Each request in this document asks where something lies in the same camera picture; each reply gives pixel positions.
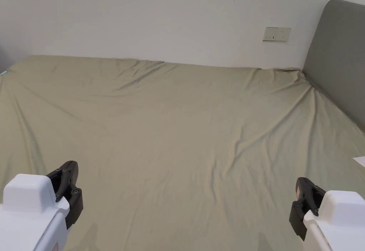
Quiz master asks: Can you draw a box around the grey padded headboard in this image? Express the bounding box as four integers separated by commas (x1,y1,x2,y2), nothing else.
302,0,365,134

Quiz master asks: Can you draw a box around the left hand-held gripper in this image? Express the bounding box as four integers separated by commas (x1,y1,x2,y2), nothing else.
0,161,84,251

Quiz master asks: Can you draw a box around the white wall socket panel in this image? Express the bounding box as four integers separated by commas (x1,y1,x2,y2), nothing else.
262,27,292,43

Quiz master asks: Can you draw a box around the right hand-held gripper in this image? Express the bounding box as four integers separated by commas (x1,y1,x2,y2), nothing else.
289,177,365,251

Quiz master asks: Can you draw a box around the bed with beige sheet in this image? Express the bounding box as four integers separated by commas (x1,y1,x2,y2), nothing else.
0,54,365,251

